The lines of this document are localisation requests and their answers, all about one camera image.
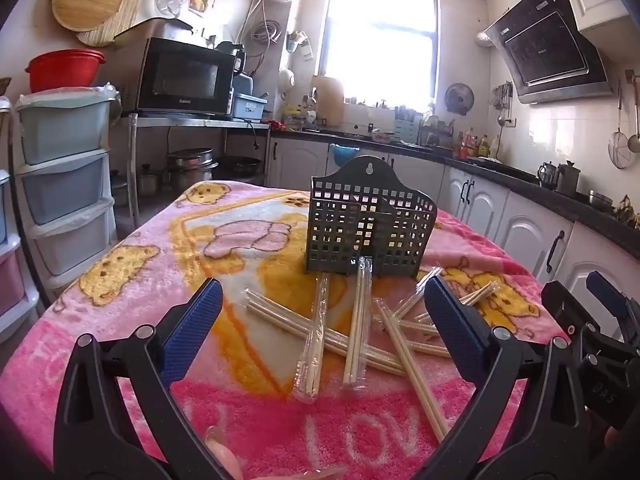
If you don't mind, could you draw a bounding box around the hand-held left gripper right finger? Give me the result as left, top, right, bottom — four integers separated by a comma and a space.
422, 275, 596, 480

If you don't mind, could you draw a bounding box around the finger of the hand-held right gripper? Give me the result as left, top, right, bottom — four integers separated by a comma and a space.
541, 281, 601, 361
586, 271, 640, 346

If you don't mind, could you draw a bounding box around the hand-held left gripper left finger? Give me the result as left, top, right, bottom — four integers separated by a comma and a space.
52, 278, 241, 480

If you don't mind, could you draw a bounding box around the pile of chopsticks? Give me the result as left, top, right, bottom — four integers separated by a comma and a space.
244, 255, 501, 443

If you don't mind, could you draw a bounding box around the dark grey perforated utensil basket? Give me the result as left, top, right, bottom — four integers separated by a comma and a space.
305, 156, 438, 280

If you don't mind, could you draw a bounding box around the person's right hand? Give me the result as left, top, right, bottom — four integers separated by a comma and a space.
605, 426, 634, 461

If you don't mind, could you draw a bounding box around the person's left hand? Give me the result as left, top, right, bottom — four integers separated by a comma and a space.
207, 427, 346, 480

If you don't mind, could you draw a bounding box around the pink printed bear blanket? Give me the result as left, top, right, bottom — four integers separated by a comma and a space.
0, 180, 571, 480

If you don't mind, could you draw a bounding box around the steel bowl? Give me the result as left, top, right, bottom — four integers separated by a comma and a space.
587, 190, 615, 213

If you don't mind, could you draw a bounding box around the steel lidded pitcher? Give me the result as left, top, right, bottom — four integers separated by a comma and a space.
556, 160, 581, 197

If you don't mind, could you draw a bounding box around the hanging steel ladle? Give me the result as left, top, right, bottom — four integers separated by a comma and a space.
627, 75, 640, 153

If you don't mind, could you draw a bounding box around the small steel pot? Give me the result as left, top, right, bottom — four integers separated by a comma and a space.
137, 164, 163, 196

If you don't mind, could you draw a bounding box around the stack of steel pots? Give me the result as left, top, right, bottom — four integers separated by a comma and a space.
166, 147, 220, 191

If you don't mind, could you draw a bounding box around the dark wok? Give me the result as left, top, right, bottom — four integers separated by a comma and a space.
220, 156, 263, 178

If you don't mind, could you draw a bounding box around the row of condiment bottles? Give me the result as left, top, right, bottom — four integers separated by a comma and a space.
452, 127, 503, 161

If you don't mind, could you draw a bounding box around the pale plastic drawer tower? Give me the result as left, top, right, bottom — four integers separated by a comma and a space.
12, 87, 121, 291

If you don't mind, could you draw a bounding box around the drawer tower with pink drawer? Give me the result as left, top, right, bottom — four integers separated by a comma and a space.
0, 170, 41, 341

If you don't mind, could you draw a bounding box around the black dish rack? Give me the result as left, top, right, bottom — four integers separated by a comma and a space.
417, 117, 456, 148

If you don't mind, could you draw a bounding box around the blue hanging plastic bin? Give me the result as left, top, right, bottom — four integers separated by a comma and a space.
327, 144, 360, 167

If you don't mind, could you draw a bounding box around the metal shelf rack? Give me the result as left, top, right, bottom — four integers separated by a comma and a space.
117, 112, 273, 231

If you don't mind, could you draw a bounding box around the teal knife organizer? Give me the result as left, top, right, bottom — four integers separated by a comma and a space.
394, 106, 418, 145

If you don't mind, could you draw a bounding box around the grey-blue plastic box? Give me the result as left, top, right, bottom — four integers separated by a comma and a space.
231, 92, 268, 122

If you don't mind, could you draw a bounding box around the black range hood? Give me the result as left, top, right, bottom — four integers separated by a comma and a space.
482, 0, 615, 106

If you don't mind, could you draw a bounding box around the black microwave oven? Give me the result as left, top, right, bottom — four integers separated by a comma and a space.
136, 36, 236, 118

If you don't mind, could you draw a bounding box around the beige cutting board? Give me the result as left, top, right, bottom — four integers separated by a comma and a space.
311, 75, 346, 128

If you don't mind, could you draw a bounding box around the black blender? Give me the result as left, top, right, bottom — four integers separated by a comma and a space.
216, 41, 247, 78

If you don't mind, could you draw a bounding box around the red plastic basin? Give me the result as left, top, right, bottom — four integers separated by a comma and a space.
25, 49, 107, 93

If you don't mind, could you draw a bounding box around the kitchen window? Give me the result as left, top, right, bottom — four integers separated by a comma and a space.
314, 0, 441, 108

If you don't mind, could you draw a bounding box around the grey cardboard box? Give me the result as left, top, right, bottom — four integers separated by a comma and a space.
115, 17, 193, 48

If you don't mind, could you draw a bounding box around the hanging wire strainer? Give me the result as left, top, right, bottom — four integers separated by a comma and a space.
607, 80, 637, 170

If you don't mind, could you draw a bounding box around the coiled grey hose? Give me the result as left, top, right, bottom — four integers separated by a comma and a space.
250, 17, 283, 46

